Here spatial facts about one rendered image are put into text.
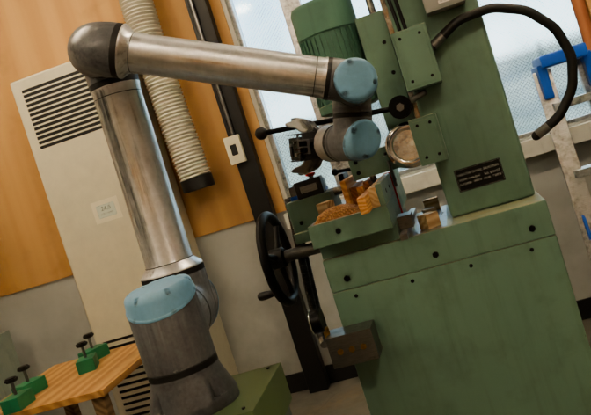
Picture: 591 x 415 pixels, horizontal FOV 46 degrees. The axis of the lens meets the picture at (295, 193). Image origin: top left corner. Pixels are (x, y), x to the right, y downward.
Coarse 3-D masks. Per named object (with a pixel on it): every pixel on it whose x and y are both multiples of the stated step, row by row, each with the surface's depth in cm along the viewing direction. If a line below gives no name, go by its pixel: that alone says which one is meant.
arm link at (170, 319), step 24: (144, 288) 148; (168, 288) 142; (192, 288) 145; (144, 312) 140; (168, 312) 140; (192, 312) 143; (144, 336) 141; (168, 336) 140; (192, 336) 142; (144, 360) 143; (168, 360) 140; (192, 360) 141
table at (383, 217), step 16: (400, 192) 217; (384, 208) 174; (320, 224) 177; (336, 224) 177; (352, 224) 176; (368, 224) 175; (384, 224) 174; (304, 240) 200; (320, 240) 178; (336, 240) 177
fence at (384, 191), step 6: (396, 174) 220; (384, 180) 185; (390, 180) 200; (378, 186) 173; (384, 186) 181; (390, 186) 195; (396, 186) 209; (378, 192) 173; (384, 192) 177; (390, 192) 191; (378, 198) 174; (384, 198) 174; (384, 204) 173
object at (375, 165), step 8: (376, 152) 195; (384, 152) 195; (368, 160) 196; (376, 160) 196; (352, 168) 197; (360, 168) 197; (368, 168) 196; (376, 168) 196; (384, 168) 195; (392, 168) 195; (360, 176) 197; (368, 176) 197
